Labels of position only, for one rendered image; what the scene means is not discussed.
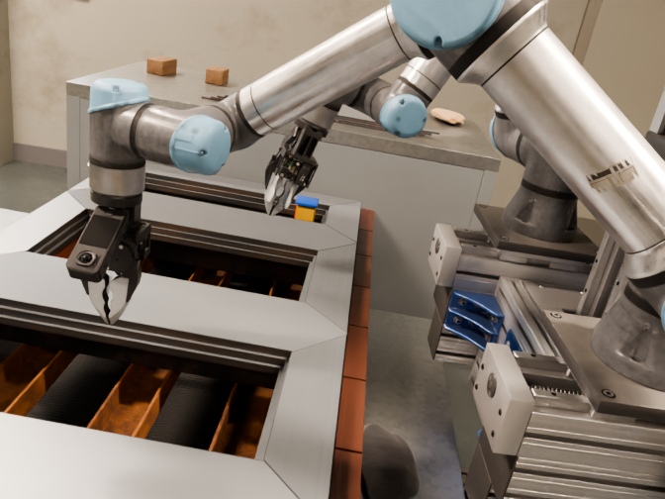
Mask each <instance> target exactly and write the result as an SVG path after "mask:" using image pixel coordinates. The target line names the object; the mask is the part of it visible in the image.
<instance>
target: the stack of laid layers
mask: <svg viewBox="0 0 665 499"><path fill-rule="evenodd" d="M144 188H148V189H154V190H159V191H165V192H170V193H176V194H181V195H187V196H192V197H198V198H204V199H209V200H215V201H220V202H226V203H231V204H237V205H241V206H247V207H252V208H258V209H263V210H266V208H265V194H261V193H256V192H250V191H244V190H239V189H233V188H229V187H223V186H218V185H212V184H207V183H201V182H196V181H190V180H185V179H179V178H174V177H168V176H163V175H157V174H151V173H145V187H144ZM329 207H330V206H327V205H322V204H318V207H317V208H316V213H315V219H318V220H322V221H321V224H324V223H325V222H326V219H327V215H328V211H329ZM93 212H94V210H90V209H85V210H84V211H82V212H81V213H80V214H78V215H77V216H75V217H74V218H73V219H71V220H70V221H68V222H67V223H65V224H64V225H63V226H61V227H60V228H58V229H57V230H56V231H54V232H53V233H51V234H50V235H49V236H47V237H46V238H44V239H43V240H42V241H40V242H39V243H37V244H36V245H34V246H33V247H32V248H30V249H28V250H27V251H29V252H34V253H40V254H45V255H51V256H54V255H55V254H57V253H58V252H59V251H60V250H62V249H63V248H65V247H66V246H67V245H68V244H70V243H71V242H72V241H73V240H75V239H76V238H77V237H79V236H80V235H81V234H82V232H83V230H84V229H85V227H86V225H87V223H88V221H89V219H90V217H91V216H92V214H93ZM141 221H142V222H148V223H151V233H150V238H151V239H152V240H158V241H163V242H169V243H174V244H180V245H184V246H190V247H195V248H201V249H206V250H216V251H222V252H227V253H233V254H238V255H244V256H249V257H255V258H260V259H265V260H271V261H276V262H282V263H287V264H293V265H298V266H304V267H308V271H307V275H306V278H305V282H304V285H303V289H302V292H301V296H300V299H299V301H301V302H305V299H306V295H307V291H308V287H309V284H310V280H311V276H312V272H313V268H314V264H315V261H316V257H317V253H318V251H317V250H313V249H303V248H298V247H292V246H287V245H281V244H275V243H271V242H265V241H260V240H254V239H249V238H243V237H238V236H232V235H227V234H221V233H216V232H210V231H205V230H199V229H194V228H188V227H183V226H177V225H172V224H166V223H161V222H156V221H151V220H145V219H141ZM0 324H3V325H9V326H14V327H19V328H25V329H30V330H36V331H41V332H47V333H52V334H58V335H63V336H68V337H74V338H79V339H84V340H89V341H95V342H100V343H106V344H111V345H116V346H122V347H127V348H133V349H143V350H148V351H154V352H159V353H164V354H170V355H175V356H181V357H186V358H192V359H197V360H203V361H208V362H212V363H218V364H223V365H229V366H234V367H240V368H245V369H251V370H256V371H261V372H267V373H272V374H278V377H277V380H276V384H275V388H274V391H273V395H272V398H271V402H270V405H269V409H268V412H267V416H266V420H265V423H264V427H263V430H262V434H261V437H260V441H259V445H258V448H257V452H256V455H255V459H258V460H263V459H264V455H265V451H266V447H267V443H268V439H269V436H270V432H271V428H272V424H273V420H274V416H275V412H276V409H277V405H278V401H279V397H280V393H281V389H282V386H283V382H284V378H285V374H286V370H287V366H288V362H289V359H290V355H291V351H287V350H283V349H273V348H267V347H262V346H256V345H251V344H246V343H240V342H235V341H229V340H224V339H218V338H213V337H207V336H202V335H196V334H191V333H186V332H180V331H175V330H169V329H164V328H159V327H154V326H148V325H143V324H137V323H132V322H127V321H121V320H117V321H116V322H115V323H114V324H107V323H106V322H105V321H104V320H103V319H102V317H99V316H94V315H88V314H83V313H77V312H72V311H67V310H61V309H56V308H51V307H46V306H40V305H35V304H29V303H24V302H18V301H13V300H7V299H2V298H0ZM263 461H264V460H263Z"/></svg>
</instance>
